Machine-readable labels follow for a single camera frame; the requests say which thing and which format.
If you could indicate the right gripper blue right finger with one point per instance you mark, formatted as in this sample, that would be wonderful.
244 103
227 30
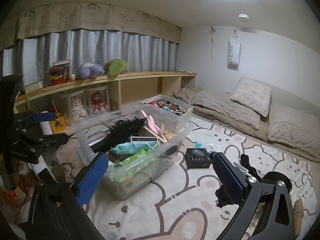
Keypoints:
276 220

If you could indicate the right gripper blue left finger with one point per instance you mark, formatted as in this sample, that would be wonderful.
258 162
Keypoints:
56 210

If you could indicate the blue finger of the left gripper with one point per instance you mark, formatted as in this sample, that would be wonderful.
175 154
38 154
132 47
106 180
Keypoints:
53 140
44 117

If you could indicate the black feather hair clip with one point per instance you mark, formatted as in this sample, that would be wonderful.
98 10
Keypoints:
119 132

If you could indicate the teal cleansing wipes pack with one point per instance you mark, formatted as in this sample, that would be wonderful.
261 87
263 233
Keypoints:
133 147

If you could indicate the dark glossy book box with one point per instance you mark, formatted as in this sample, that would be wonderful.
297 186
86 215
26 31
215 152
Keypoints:
143 139

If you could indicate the white cardboard box with clutter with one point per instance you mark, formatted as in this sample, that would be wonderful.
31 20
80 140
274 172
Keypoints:
174 113

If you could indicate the yellow black cartoon box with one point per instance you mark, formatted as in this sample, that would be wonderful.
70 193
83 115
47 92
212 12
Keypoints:
58 125

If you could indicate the wooden shelf unit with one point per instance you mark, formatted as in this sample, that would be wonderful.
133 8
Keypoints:
124 90

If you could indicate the white dress doll in case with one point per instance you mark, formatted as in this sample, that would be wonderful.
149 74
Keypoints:
74 107

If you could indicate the yarn wrapped cardboard tube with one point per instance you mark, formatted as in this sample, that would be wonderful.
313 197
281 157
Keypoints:
298 214

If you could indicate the black visor cap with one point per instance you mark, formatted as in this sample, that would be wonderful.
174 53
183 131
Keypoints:
273 177

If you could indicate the red dress doll in case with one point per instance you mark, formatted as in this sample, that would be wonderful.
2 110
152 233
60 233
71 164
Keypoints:
97 100

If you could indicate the purple plush toy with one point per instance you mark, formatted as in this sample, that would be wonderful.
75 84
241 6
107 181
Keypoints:
89 70

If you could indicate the green dotted package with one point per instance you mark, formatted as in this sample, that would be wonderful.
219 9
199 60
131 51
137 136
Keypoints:
135 171

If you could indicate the bunny print bed sheet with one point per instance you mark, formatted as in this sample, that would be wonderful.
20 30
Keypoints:
181 203

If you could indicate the green plush toy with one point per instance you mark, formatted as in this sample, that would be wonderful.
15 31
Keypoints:
115 67

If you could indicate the clear plastic storage bin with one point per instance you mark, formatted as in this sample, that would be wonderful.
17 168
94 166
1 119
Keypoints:
92 130

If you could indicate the right quilted beige pillow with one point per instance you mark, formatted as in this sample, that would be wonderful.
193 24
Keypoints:
295 128

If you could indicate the black product box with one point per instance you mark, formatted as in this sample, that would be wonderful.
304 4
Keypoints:
197 158

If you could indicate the grey curtain with valance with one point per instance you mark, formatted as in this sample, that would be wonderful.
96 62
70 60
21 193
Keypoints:
85 32

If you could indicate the fluffy beige pillow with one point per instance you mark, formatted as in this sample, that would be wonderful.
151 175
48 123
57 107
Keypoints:
253 95

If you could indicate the beige folded blanket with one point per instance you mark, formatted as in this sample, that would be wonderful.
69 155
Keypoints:
261 133

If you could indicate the ceiling smoke detector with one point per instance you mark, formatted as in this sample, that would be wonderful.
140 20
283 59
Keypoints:
244 17

